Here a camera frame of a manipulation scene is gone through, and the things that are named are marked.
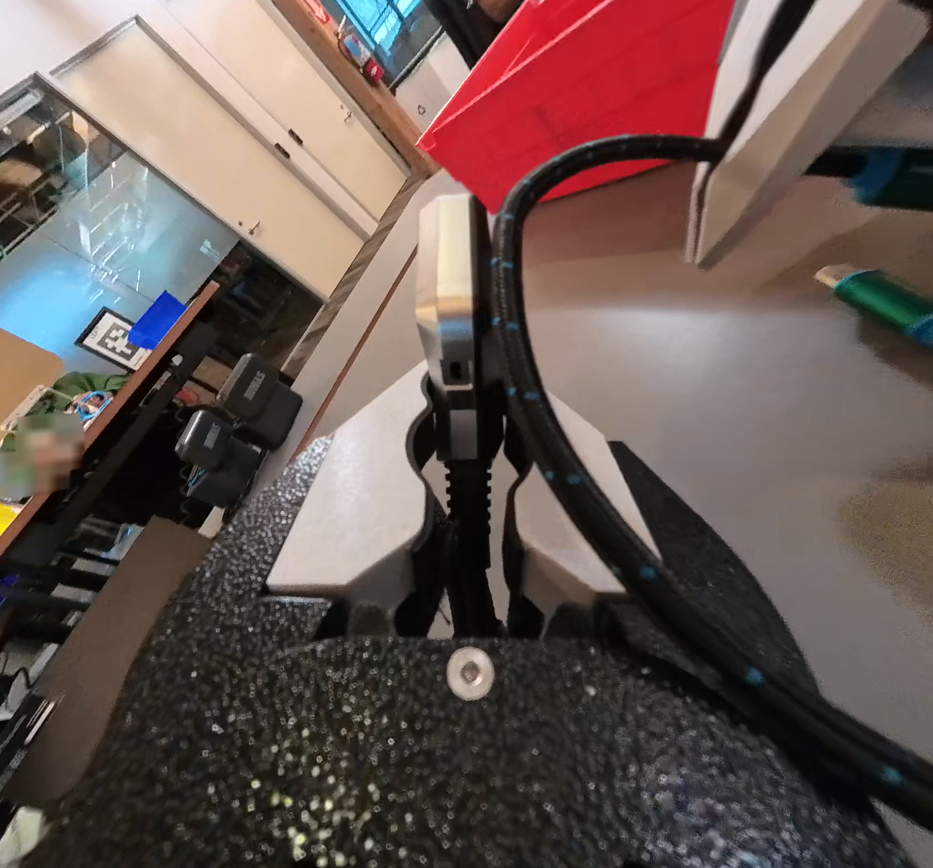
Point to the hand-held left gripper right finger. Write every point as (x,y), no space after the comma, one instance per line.
(554,547)

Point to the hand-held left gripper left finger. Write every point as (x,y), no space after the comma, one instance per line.
(350,504)

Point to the silver port adapter hub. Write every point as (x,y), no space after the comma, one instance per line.
(448,285)

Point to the black power adapter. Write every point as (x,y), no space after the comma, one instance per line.
(262,398)
(215,453)

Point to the large red plastic bin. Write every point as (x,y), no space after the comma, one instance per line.
(583,81)

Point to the wooden edged side table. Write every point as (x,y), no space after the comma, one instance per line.
(109,420)

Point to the black framed marker tag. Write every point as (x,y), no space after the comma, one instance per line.
(109,340)

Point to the green cloth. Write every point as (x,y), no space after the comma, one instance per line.
(73,383)

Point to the black office chair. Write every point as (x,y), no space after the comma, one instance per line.
(452,15)

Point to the cardboard box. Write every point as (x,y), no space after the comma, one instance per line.
(29,372)

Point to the white low cabinet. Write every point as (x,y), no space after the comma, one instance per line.
(437,96)

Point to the white double door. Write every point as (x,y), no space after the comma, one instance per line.
(255,117)

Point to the red fire extinguisher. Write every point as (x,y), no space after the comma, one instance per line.
(353,48)

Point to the wooden post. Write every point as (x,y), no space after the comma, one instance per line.
(379,110)

